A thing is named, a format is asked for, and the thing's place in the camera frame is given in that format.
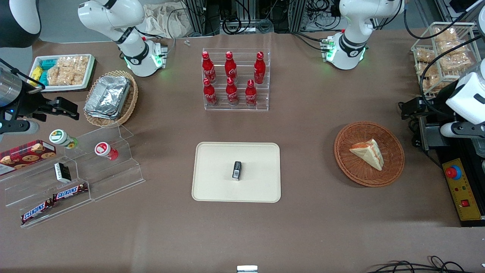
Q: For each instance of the black machine housing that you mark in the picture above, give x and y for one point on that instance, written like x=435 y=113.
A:
x=451 y=151

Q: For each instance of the red emergency stop button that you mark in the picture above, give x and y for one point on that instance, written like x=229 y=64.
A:
x=452 y=172

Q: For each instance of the green lidded cup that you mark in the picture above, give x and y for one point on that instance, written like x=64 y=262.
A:
x=60 y=137

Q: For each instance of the white rectangular snack tray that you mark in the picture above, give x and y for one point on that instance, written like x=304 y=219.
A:
x=87 y=81

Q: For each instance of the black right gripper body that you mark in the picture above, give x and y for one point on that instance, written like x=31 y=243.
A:
x=27 y=104

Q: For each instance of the yellow control panel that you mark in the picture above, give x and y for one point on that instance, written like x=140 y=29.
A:
x=464 y=193

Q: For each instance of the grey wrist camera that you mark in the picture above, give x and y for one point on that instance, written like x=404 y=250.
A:
x=21 y=127
x=460 y=129

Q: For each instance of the clear acrylic stepped shelf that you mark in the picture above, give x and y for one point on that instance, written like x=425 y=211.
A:
x=113 y=178

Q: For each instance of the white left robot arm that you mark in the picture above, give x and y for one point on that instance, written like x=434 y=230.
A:
x=352 y=22

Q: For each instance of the stacked aluminium foil containers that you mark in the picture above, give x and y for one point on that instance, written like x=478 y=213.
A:
x=108 y=96

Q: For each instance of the snickers chocolate bar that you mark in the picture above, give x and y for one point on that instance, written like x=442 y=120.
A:
x=36 y=212
x=70 y=192

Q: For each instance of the clear bag of rice crackers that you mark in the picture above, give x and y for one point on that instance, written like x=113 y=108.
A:
x=66 y=70

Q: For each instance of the aluminium frame rack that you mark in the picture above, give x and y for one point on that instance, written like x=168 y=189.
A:
x=201 y=15

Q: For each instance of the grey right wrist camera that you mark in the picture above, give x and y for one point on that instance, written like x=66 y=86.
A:
x=21 y=127

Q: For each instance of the triangular sandwich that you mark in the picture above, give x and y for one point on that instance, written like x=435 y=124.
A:
x=368 y=153

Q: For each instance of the small black and white box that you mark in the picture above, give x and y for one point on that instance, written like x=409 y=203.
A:
x=62 y=172

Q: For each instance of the clear acrylic bottle rack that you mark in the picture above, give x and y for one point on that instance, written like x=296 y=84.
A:
x=242 y=108

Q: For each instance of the red cola bottle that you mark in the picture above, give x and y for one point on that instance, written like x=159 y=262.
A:
x=230 y=68
x=208 y=70
x=232 y=94
x=251 y=95
x=259 y=70
x=209 y=94

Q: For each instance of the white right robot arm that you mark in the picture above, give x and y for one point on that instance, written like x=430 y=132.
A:
x=113 y=19

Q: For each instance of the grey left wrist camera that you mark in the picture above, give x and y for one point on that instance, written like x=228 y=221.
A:
x=460 y=129

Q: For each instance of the red cookie box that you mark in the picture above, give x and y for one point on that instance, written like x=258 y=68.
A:
x=22 y=155

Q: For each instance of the beige plastic tray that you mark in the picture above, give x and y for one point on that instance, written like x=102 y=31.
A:
x=216 y=182

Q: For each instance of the red lidded cup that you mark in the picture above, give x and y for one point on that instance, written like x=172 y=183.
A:
x=104 y=149

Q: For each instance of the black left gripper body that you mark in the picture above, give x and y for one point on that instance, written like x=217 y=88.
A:
x=435 y=103

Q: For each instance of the bagged cracker pack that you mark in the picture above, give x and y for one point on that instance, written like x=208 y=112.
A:
x=445 y=35
x=424 y=55
x=454 y=62
x=451 y=47
x=432 y=84
x=422 y=69

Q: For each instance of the teal snack packet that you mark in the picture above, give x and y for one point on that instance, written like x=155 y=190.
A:
x=43 y=78
x=48 y=64

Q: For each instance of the oval light wicker basket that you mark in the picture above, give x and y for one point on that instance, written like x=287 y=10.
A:
x=130 y=102

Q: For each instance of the round brown wicker basket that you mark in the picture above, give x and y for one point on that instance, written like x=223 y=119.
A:
x=352 y=174

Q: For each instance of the beige cloth bag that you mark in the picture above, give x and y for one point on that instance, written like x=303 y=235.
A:
x=166 y=21

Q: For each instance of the yellow snack packet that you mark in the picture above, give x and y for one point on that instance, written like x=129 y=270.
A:
x=36 y=74

